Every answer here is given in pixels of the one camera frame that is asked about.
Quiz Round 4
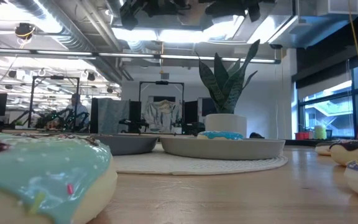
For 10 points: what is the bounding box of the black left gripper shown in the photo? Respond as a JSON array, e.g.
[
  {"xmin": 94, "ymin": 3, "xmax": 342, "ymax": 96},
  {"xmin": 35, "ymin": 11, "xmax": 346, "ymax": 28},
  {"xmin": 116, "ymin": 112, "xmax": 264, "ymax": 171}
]
[{"xmin": 119, "ymin": 0, "xmax": 193, "ymax": 31}]

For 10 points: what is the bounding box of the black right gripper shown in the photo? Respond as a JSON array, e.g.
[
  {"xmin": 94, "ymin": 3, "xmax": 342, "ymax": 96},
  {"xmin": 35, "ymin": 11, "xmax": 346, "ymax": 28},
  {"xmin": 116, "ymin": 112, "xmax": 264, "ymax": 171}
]
[{"xmin": 203, "ymin": 0, "xmax": 277, "ymax": 23}]

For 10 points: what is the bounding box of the blue iced donut white drizzle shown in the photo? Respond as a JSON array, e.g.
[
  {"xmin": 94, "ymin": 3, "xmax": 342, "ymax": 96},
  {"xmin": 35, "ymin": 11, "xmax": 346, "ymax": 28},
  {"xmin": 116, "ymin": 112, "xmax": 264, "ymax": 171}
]
[{"xmin": 196, "ymin": 130, "xmax": 245, "ymax": 141}]

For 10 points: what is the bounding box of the mint iced donut chocolate drizzle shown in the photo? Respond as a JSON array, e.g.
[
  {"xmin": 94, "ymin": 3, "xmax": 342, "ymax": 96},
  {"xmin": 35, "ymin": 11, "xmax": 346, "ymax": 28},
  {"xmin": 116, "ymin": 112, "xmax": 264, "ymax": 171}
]
[{"xmin": 0, "ymin": 133, "xmax": 118, "ymax": 224}]

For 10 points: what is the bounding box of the chocolate iced cream donut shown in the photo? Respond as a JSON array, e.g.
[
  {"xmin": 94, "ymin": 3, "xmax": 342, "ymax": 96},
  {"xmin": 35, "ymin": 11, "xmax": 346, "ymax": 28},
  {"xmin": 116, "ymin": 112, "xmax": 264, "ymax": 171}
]
[{"xmin": 329, "ymin": 139, "xmax": 358, "ymax": 167}]

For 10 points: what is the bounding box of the long linear light bar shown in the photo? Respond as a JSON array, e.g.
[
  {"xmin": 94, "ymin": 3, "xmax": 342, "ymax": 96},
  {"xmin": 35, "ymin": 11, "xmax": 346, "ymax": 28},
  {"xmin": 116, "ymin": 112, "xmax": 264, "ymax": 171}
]
[{"xmin": 0, "ymin": 47, "xmax": 282, "ymax": 65}]

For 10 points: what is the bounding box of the green snake plant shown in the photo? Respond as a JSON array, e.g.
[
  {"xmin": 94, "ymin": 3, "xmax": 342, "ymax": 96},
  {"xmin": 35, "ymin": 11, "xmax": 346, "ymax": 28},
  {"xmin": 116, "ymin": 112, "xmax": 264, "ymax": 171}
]
[{"xmin": 196, "ymin": 39, "xmax": 261, "ymax": 114}]

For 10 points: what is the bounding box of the grey partition panel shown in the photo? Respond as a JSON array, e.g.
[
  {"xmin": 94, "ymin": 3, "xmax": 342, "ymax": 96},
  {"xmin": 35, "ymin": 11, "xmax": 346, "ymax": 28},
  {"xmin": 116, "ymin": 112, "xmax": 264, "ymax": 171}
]
[{"xmin": 97, "ymin": 98, "xmax": 131, "ymax": 134}]

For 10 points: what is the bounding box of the white crumpled cloth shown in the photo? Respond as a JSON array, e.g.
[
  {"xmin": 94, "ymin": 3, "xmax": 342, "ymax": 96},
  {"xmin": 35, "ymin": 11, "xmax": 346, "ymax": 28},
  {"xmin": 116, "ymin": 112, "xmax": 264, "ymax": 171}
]
[{"xmin": 144, "ymin": 99, "xmax": 181, "ymax": 133}]

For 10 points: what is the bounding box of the black round ceiling device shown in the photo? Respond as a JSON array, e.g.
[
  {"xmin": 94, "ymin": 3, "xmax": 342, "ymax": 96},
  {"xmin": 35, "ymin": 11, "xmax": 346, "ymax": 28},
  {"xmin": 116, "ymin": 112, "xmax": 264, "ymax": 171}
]
[{"xmin": 14, "ymin": 22, "xmax": 37, "ymax": 41}]

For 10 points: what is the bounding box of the person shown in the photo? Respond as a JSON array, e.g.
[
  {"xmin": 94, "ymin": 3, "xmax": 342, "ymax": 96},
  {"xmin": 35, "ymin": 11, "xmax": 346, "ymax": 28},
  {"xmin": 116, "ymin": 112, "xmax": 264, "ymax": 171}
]
[{"xmin": 65, "ymin": 93, "xmax": 90, "ymax": 130}]

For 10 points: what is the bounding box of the white framed monitor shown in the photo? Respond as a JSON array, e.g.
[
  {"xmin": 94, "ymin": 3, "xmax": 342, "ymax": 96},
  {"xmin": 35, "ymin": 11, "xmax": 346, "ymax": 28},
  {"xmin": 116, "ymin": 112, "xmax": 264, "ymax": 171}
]
[{"xmin": 197, "ymin": 96, "xmax": 219, "ymax": 121}]

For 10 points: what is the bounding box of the white plant pot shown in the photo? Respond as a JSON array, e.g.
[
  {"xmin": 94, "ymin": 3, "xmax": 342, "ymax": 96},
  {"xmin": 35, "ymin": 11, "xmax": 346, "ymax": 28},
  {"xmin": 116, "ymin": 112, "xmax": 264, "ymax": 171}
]
[{"xmin": 204, "ymin": 113, "xmax": 248, "ymax": 138}]

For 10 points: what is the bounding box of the dark grey round plate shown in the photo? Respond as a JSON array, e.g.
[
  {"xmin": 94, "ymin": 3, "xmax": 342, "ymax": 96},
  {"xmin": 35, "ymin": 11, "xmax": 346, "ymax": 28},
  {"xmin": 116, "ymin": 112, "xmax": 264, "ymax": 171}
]
[{"xmin": 91, "ymin": 134, "xmax": 160, "ymax": 156}]

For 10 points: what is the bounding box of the red container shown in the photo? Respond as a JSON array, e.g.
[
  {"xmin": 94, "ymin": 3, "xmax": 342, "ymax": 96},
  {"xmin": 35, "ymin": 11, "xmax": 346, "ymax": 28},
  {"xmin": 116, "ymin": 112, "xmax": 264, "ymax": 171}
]
[{"xmin": 295, "ymin": 131, "xmax": 312, "ymax": 141}]

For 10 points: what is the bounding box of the yellow-green container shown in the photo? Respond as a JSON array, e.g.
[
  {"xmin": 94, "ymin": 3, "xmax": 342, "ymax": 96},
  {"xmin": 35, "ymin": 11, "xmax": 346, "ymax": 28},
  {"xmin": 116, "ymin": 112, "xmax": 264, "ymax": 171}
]
[{"xmin": 313, "ymin": 124, "xmax": 328, "ymax": 141}]

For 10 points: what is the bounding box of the light grey round plate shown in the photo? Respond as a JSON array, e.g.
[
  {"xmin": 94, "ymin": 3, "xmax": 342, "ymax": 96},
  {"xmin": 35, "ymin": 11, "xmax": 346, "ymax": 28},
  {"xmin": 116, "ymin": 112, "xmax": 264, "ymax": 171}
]
[{"xmin": 159, "ymin": 136, "xmax": 287, "ymax": 161}]

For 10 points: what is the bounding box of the white woven round placemat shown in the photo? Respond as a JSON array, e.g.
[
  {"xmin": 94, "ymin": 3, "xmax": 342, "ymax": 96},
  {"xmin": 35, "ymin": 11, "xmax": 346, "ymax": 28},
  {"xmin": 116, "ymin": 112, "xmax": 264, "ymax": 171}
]
[{"xmin": 112, "ymin": 142, "xmax": 288, "ymax": 176}]

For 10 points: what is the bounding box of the black metal frame rig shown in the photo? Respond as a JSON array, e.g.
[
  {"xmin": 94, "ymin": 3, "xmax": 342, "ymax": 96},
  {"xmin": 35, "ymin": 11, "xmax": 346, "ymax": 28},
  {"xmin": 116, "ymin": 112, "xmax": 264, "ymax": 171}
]
[
  {"xmin": 28, "ymin": 75, "xmax": 81, "ymax": 130},
  {"xmin": 139, "ymin": 80, "xmax": 185, "ymax": 134}
]

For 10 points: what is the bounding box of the black window frame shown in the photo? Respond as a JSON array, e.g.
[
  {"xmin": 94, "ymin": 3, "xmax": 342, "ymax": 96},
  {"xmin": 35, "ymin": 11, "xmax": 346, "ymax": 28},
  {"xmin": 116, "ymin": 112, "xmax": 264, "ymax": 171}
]
[{"xmin": 296, "ymin": 58, "xmax": 358, "ymax": 139}]

